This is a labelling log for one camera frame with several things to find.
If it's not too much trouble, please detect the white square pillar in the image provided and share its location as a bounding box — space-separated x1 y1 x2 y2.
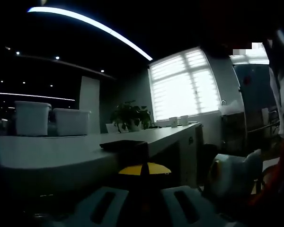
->
79 75 101 135

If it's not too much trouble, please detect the person's white shirt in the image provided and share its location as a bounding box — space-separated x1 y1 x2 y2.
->
267 30 284 140

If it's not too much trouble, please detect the white plastic bag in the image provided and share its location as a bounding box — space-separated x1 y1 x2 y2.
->
221 99 242 114

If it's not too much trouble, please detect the tall white storage bin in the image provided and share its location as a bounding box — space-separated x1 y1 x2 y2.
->
14 101 52 137

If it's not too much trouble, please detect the low white storage bin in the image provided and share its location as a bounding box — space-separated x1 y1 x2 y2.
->
52 108 92 137

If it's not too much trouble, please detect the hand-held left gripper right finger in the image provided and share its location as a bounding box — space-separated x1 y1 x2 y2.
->
145 162 246 227

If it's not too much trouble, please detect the wide bright window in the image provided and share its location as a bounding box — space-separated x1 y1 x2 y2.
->
148 46 222 122

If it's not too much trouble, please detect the curved ceiling light strip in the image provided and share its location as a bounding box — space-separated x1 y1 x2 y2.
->
27 6 153 61

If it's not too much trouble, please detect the white chair back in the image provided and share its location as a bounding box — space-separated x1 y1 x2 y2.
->
106 122 124 134

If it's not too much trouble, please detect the black fixed fixture clamp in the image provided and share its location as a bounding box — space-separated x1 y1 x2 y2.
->
99 140 150 170

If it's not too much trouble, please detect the grey whiteboard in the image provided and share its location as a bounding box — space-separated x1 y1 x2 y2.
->
232 63 279 133

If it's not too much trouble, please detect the potted green plant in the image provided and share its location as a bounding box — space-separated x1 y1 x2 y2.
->
110 100 152 133

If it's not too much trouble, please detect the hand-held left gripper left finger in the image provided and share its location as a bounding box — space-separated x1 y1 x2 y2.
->
41 164 146 227

